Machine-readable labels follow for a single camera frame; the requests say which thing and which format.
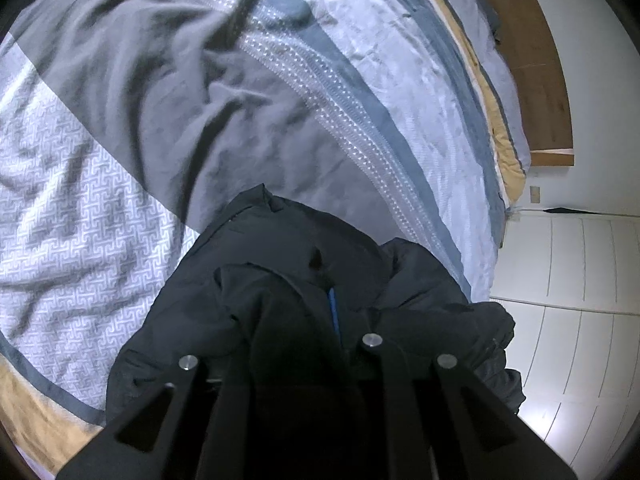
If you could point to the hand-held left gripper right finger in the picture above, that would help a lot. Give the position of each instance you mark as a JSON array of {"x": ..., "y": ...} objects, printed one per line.
[{"x": 395, "y": 390}]

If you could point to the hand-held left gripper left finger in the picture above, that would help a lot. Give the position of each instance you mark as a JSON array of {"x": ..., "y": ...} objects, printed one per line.
[{"x": 165, "y": 410}]

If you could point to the black puffer jacket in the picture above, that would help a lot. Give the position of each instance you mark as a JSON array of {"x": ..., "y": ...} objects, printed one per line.
[{"x": 280, "y": 270}]

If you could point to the white wardrobe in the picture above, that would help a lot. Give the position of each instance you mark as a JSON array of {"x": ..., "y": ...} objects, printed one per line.
[{"x": 575, "y": 300}]

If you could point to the striped duvet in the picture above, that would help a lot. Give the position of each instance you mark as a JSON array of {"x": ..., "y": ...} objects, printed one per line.
[{"x": 200, "y": 100}]

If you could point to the wooden headboard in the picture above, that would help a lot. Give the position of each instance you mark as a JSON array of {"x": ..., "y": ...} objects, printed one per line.
[{"x": 535, "y": 75}]

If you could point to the grey pillow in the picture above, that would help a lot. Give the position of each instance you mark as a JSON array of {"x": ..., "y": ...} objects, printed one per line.
[{"x": 487, "y": 12}]

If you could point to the wall switch plate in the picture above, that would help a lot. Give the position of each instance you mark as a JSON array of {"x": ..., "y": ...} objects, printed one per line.
[{"x": 535, "y": 194}]

